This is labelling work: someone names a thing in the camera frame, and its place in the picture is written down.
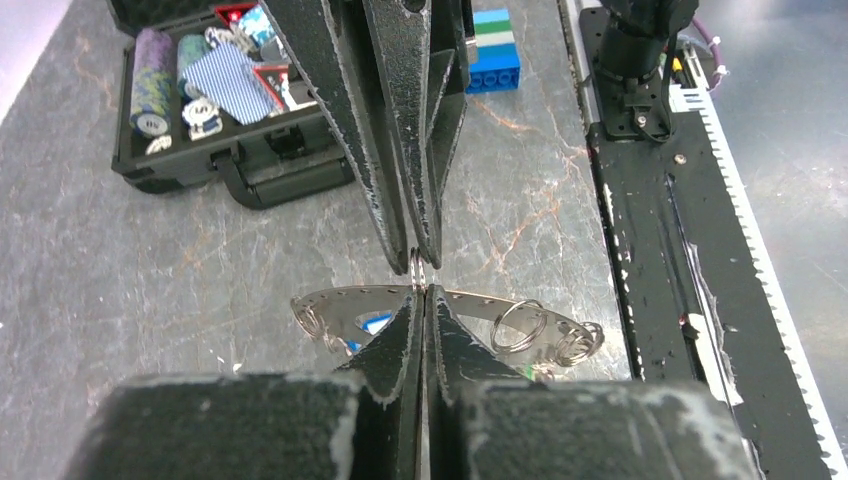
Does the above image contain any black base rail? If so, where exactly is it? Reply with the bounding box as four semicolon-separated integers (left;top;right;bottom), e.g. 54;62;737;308
572;3;832;479

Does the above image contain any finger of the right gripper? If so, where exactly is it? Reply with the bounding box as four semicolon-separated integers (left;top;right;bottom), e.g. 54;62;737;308
363;1;472;269
263;0;408;275

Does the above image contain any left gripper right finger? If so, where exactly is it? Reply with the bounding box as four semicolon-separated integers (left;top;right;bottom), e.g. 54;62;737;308
424;285;759;479

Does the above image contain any blue green white block stack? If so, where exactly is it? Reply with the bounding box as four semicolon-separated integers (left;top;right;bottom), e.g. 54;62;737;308
466;8;521;94

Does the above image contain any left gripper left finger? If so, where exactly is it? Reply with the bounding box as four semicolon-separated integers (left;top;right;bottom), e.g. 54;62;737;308
65;289;424;479

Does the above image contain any black poker chip case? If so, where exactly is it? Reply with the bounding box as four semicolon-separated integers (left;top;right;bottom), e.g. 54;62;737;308
109;1;354;210

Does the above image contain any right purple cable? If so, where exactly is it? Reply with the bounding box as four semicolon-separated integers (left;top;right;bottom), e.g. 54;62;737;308
688;16;730;91

